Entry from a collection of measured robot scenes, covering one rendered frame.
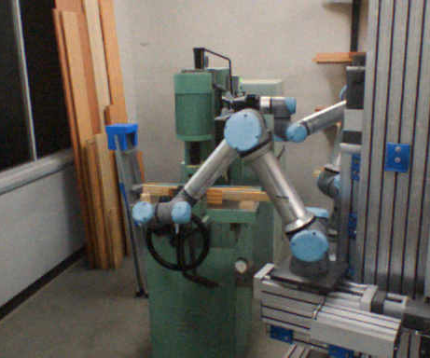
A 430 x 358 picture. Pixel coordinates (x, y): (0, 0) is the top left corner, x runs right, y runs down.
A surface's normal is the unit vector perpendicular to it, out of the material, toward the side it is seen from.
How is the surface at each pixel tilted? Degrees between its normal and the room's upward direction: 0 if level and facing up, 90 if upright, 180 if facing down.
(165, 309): 90
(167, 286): 90
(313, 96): 90
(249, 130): 83
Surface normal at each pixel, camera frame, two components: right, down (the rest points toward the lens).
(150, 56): -0.25, 0.25
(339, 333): -0.50, 0.22
